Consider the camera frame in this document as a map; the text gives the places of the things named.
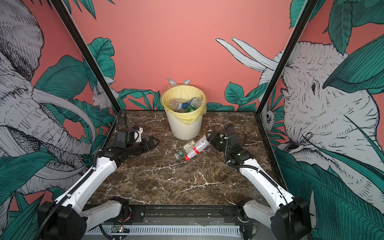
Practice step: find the black front rail frame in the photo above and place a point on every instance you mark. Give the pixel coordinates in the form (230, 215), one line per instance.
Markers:
(230, 213)

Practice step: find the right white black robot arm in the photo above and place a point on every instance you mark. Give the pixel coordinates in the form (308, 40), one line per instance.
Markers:
(287, 216)

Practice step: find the right black corner post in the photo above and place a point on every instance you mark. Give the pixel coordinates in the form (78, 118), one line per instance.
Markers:
(300, 25)

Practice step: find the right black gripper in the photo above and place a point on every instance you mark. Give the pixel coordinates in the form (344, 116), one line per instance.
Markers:
(213, 139)

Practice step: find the small clear bottle cream label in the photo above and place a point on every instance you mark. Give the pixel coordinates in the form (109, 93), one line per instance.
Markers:
(180, 154)

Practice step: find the clear bottle red label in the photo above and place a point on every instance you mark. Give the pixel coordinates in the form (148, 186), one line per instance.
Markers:
(198, 147)

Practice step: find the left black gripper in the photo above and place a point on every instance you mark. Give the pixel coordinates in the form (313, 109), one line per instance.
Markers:
(146, 146)

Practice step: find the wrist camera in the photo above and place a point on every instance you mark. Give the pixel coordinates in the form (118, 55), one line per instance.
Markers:
(128, 136)
(230, 132)

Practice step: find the white ribbed plastic bin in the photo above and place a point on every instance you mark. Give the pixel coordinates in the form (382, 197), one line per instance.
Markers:
(184, 131)

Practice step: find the yellow plastic bin liner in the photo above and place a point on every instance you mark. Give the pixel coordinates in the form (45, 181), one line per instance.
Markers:
(185, 92)

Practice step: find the crushed clear bottle blue cap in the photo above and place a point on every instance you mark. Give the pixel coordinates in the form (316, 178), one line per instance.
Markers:
(178, 105)

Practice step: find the left black corner post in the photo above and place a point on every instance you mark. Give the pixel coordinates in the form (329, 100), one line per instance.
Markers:
(66, 18)

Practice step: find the black corner post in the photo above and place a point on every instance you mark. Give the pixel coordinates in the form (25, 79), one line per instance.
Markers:
(300, 25)
(66, 18)

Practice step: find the white perforated vent strip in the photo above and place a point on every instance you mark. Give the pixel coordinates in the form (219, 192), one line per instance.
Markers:
(138, 230)

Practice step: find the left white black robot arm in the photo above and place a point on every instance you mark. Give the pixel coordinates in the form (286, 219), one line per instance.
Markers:
(66, 219)

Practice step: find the blue label bottle white cap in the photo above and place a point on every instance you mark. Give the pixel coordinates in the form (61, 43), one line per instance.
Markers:
(194, 103)

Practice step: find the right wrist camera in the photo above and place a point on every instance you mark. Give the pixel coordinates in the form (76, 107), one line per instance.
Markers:
(230, 132)

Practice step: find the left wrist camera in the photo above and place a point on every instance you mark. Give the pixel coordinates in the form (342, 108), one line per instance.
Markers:
(128, 136)

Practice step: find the green bottle green label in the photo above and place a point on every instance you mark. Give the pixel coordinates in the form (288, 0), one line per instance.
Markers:
(190, 109)

